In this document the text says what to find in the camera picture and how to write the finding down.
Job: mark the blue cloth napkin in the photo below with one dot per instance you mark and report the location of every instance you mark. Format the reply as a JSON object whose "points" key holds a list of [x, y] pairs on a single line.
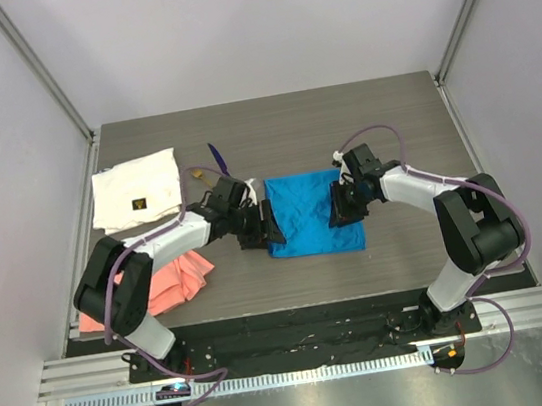
{"points": [[301, 206]]}

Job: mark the purple plastic knife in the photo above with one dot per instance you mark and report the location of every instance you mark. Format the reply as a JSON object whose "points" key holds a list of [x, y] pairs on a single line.
{"points": [[221, 163]]}

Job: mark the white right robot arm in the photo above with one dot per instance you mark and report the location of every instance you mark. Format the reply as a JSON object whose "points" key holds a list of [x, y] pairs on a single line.
{"points": [[479, 229]]}

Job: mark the aluminium frame post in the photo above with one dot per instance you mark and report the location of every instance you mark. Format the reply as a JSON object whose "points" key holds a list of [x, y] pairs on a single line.
{"points": [[470, 3], [18, 41]]}

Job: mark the white folded cloth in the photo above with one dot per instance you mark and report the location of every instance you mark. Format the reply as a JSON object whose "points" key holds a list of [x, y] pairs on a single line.
{"points": [[136, 192]]}

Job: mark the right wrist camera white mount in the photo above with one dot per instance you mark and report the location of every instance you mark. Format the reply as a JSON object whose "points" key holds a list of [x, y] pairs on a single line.
{"points": [[338, 161]]}

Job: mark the slotted cable duct rail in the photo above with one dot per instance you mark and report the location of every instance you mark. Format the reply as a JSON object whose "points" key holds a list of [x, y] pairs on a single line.
{"points": [[155, 395]]}

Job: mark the right aluminium frame post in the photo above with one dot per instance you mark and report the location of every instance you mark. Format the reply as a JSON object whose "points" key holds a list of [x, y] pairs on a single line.
{"points": [[470, 3]]}

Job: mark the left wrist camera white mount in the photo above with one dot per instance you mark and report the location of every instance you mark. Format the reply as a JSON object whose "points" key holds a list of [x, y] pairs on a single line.
{"points": [[255, 190]]}

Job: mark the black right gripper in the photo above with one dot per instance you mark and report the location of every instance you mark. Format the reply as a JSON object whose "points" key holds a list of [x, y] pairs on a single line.
{"points": [[341, 213]]}

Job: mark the pink folded cloth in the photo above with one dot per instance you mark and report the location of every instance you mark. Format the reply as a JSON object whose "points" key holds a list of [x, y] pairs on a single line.
{"points": [[178, 282]]}

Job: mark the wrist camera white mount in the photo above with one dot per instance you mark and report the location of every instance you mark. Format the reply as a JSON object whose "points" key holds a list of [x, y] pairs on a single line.
{"points": [[255, 190], [338, 161]]}

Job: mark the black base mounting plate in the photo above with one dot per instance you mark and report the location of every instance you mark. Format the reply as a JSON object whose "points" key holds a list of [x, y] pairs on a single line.
{"points": [[315, 335]]}

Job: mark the horizontal aluminium frame rail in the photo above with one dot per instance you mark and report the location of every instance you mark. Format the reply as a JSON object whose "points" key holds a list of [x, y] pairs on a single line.
{"points": [[103, 372]]}

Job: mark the green handled gold fork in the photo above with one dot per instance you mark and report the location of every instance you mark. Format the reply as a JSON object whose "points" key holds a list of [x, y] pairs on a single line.
{"points": [[201, 177]]}

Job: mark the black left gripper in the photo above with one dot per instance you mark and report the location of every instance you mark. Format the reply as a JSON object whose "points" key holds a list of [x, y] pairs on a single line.
{"points": [[264, 231]]}

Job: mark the left aluminium frame post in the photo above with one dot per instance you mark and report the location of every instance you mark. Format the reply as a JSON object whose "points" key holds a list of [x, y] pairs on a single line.
{"points": [[18, 41]]}

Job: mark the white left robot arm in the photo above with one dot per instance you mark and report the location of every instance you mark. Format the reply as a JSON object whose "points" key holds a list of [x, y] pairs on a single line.
{"points": [[114, 287]]}

